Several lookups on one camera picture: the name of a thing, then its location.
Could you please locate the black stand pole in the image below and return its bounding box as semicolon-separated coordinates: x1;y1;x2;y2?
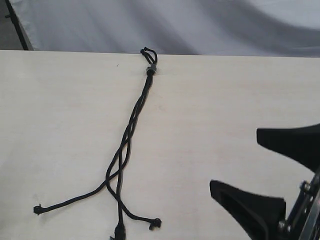
4;0;29;51

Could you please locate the grey cable connector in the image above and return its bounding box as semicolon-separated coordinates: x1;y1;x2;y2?
146;64;157;75

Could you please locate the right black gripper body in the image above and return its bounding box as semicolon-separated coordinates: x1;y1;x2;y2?
277;169;320;240

